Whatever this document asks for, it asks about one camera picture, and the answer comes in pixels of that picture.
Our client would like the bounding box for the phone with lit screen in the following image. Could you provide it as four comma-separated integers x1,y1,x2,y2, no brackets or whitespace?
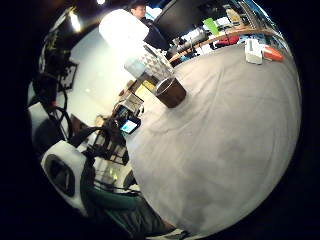
119,117,142,135

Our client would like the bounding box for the the person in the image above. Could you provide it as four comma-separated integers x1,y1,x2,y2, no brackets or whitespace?
105,196,178,240

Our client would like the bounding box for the black framed picture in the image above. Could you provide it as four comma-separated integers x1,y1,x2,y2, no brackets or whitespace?
60,61,79,92

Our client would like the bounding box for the clear glass with brown base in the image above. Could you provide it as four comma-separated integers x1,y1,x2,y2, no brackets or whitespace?
124,43,188,109

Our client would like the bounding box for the grey table cloth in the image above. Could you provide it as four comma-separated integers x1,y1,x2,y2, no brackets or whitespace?
125,42,303,238

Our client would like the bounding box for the white lamp shade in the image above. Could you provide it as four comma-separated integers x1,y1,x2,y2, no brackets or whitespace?
98,8,150,52

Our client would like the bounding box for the ceiling light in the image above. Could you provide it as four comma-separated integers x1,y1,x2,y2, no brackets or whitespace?
69,11,83,34

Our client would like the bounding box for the black monitor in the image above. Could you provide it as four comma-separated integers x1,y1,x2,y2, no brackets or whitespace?
154,0,236,35

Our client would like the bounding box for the green paper sheet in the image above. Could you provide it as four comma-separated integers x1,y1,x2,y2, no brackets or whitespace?
203,17,221,36

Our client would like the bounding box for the red cloth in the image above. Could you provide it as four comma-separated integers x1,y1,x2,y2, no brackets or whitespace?
215,35,241,48

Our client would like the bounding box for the white box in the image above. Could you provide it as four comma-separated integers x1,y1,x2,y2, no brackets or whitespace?
244,38,265,65

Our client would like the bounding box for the orange tool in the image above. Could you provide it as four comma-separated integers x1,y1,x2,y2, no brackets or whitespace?
262,45,285,63

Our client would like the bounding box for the black cable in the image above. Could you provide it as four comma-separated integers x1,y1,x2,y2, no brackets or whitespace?
33,73,74,143

